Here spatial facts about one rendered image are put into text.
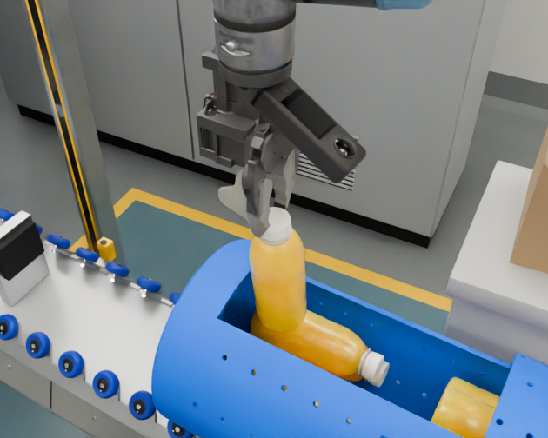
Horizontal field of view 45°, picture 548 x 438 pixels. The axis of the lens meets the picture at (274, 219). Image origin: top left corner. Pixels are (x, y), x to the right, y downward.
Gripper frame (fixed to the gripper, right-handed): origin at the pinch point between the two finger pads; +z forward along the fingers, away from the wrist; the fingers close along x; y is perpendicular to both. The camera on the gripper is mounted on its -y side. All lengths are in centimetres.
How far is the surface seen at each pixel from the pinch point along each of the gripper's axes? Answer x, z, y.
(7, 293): 4, 40, 54
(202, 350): 9.8, 16.7, 4.6
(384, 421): 8.2, 15.3, -19.2
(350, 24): -137, 46, 52
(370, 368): -3.8, 24.7, -13.0
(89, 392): 11, 43, 29
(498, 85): -265, 125, 22
